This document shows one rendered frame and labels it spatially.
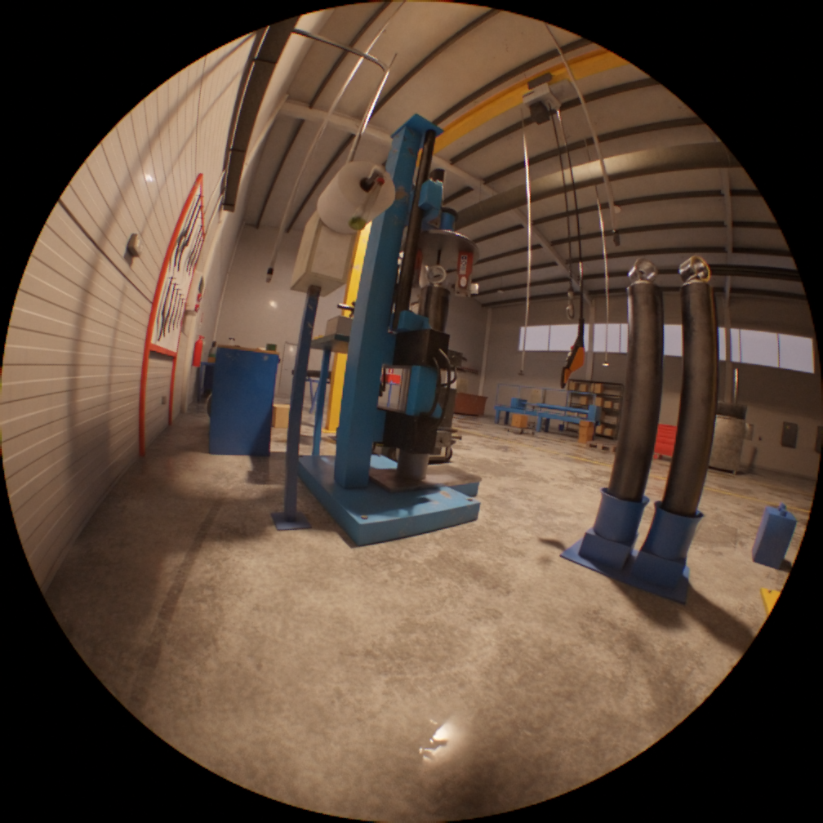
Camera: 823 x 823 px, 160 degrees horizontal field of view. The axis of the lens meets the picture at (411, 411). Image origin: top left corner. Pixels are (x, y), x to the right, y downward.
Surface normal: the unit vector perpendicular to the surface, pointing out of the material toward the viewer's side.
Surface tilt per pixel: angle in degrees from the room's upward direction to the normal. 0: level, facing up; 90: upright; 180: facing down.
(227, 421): 90
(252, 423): 90
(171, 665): 0
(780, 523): 90
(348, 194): 90
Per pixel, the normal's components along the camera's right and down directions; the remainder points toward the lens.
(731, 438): -0.85, -0.08
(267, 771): 0.13, -0.99
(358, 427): 0.58, 0.13
